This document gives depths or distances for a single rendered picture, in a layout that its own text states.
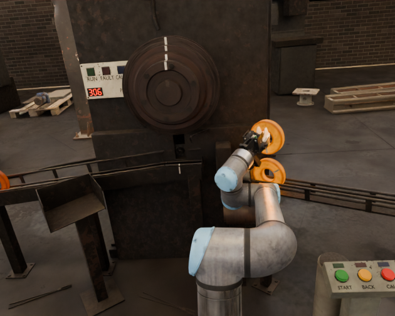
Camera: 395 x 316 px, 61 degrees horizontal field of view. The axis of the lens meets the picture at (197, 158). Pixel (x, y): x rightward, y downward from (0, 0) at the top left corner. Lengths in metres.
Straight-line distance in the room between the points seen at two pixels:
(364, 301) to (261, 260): 0.61
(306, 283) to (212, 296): 1.30
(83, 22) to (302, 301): 1.81
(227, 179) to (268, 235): 0.48
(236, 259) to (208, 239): 0.08
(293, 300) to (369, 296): 0.74
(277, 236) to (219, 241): 0.14
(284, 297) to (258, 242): 1.22
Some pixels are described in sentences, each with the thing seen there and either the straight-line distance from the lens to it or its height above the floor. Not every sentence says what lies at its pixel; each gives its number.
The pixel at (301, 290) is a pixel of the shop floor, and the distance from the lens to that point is 2.05.
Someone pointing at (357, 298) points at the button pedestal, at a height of 0.54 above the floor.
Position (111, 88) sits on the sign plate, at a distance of 1.83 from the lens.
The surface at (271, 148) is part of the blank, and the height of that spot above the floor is 0.86.
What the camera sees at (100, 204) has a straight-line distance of 1.73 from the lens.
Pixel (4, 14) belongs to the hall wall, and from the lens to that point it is 8.90.
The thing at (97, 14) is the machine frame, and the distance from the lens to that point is 1.81.
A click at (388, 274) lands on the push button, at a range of 1.32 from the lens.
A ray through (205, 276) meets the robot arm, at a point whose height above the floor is 0.88.
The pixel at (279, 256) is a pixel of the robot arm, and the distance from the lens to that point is 0.82.
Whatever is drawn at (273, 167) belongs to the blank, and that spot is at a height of 0.76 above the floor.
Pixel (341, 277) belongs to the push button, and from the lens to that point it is 1.27.
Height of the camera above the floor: 1.46
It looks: 24 degrees down
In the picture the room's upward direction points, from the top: 5 degrees counter-clockwise
